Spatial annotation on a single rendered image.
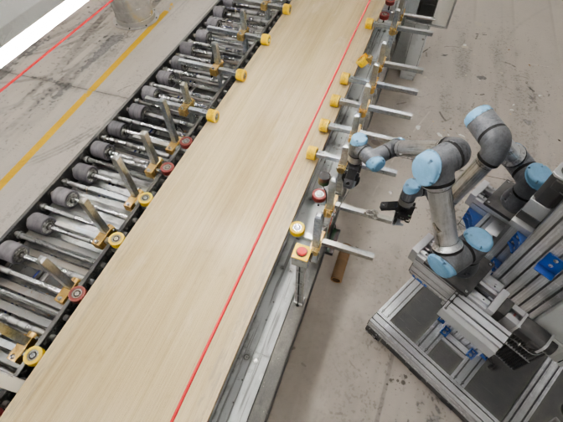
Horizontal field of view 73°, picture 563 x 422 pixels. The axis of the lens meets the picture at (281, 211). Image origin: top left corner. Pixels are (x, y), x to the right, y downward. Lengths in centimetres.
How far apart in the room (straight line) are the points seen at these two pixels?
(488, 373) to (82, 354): 216
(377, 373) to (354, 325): 33
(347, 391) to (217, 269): 121
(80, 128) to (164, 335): 290
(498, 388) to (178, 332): 181
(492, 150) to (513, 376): 149
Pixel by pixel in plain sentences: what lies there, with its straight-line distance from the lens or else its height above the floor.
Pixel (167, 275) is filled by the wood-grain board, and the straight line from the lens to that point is 196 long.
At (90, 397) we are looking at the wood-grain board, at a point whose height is 90.
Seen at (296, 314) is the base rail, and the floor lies 70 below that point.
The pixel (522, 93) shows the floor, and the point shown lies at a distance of 486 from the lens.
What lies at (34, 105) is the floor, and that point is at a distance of 487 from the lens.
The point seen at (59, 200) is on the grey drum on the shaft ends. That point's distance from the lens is 257.
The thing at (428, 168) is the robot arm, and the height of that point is 159.
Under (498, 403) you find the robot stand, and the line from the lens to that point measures 268.
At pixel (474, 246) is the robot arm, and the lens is 169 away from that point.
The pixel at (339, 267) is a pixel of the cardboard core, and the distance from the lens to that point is 284.
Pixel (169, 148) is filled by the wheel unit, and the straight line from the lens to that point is 257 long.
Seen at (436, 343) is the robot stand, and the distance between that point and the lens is 261.
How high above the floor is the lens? 259
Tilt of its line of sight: 55 degrees down
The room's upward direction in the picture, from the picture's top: 2 degrees counter-clockwise
